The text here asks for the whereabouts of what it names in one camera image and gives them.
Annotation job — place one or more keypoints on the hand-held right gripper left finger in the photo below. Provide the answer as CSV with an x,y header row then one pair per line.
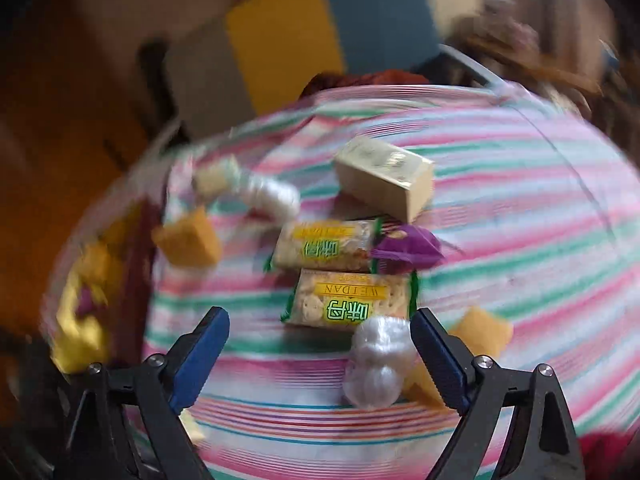
x,y
200,360

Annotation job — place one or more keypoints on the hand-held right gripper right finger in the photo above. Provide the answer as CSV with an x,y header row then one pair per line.
x,y
440,360

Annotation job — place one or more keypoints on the white snack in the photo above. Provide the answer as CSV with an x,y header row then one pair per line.
x,y
375,360
272,197

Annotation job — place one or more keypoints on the yellow green cracker packet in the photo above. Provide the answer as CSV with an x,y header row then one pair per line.
x,y
320,246
345,297

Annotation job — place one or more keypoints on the purple candy wrapper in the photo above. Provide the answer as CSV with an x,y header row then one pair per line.
x,y
407,250

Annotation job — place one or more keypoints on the yellow cake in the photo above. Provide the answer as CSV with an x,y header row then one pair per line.
x,y
187,240
420,385
482,330

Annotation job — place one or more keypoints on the gold metal tray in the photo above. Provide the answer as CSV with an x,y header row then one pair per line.
x,y
80,340

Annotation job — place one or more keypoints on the pale cake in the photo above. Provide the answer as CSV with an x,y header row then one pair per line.
x,y
215,177

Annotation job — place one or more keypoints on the beige cardboard box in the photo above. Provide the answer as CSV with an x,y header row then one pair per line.
x,y
380,170

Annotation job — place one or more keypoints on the striped pink green bedsheet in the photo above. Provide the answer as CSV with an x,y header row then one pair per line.
x,y
525,240

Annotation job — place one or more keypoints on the red garment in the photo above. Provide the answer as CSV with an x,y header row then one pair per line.
x,y
605,452

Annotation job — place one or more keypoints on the orange wooden wardrobe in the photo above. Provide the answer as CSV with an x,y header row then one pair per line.
x,y
50,135

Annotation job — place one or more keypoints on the maroon cloth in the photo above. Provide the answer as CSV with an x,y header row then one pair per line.
x,y
370,81

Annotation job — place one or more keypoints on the grey yellow blue folding mattress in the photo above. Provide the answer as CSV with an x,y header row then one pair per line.
x,y
285,45

